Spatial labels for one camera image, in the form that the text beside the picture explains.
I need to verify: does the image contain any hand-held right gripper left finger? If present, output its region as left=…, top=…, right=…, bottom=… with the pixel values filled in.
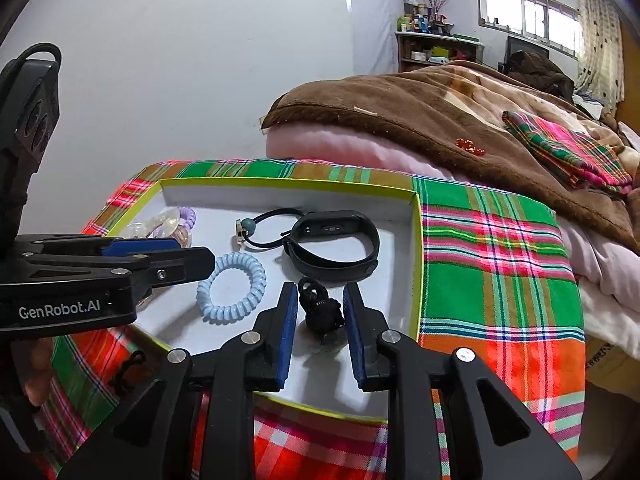
left=57, top=281, right=299, bottom=480

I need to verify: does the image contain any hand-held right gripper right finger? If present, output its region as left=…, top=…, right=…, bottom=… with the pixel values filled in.
left=342, top=281, right=583, bottom=480

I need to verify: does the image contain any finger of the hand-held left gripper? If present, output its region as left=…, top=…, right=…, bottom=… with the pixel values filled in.
left=15, top=246, right=216, bottom=306
left=15, top=234, right=182, bottom=259

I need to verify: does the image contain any cream hair claw clip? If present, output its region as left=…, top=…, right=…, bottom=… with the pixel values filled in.
left=125, top=212, right=193, bottom=248

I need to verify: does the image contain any black bow hair tie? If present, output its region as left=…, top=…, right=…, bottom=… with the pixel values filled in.
left=297, top=276, right=347, bottom=346

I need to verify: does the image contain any blue spiral hair tie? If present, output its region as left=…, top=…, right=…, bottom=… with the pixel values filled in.
left=196, top=252, right=267, bottom=323

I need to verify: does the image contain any purple spiral hair tie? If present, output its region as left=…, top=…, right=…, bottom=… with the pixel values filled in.
left=172, top=206, right=197, bottom=233

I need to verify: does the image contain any teal bead hair tie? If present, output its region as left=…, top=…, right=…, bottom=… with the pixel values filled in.
left=234, top=207, right=306, bottom=252

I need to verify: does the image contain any yellow cardboard box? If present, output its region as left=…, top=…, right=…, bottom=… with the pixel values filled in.
left=102, top=176, right=426, bottom=423

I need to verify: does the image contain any black smart band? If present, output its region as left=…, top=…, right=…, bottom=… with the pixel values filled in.
left=281, top=209, right=381, bottom=279

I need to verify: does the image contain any person's left hand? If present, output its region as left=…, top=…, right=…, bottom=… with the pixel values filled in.
left=22, top=336, right=55, bottom=408

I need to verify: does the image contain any plaid bedsheet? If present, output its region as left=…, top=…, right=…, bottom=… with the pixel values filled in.
left=37, top=159, right=586, bottom=480

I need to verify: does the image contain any pink quilt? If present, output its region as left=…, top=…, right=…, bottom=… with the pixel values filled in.
left=265, top=122, right=461, bottom=181

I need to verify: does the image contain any brown blanket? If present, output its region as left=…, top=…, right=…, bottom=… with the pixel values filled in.
left=262, top=60, right=640, bottom=256

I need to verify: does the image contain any white quilt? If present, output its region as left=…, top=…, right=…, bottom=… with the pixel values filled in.
left=555, top=195, right=640, bottom=351

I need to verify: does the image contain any folded plaid cloth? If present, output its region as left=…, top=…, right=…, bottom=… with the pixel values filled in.
left=501, top=110, right=633, bottom=196

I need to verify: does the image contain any wooden shelf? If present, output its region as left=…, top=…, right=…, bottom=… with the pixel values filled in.
left=394, top=30, right=486, bottom=73

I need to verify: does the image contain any dark jacket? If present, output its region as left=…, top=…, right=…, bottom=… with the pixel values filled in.
left=505, top=50, right=576, bottom=98

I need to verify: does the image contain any group of bottles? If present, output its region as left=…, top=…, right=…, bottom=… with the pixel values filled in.
left=397, top=0, right=456, bottom=36

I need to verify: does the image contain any black monitor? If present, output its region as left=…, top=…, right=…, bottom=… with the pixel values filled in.
left=505, top=35, right=551, bottom=68

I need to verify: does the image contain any wooden wardrobe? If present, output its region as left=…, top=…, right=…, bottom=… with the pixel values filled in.
left=617, top=25, right=640, bottom=131

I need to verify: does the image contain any window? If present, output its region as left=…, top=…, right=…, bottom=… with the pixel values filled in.
left=476, top=0, right=583, bottom=58

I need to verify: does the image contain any patterned curtain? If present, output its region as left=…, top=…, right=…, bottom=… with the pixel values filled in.
left=575, top=0, right=626, bottom=106

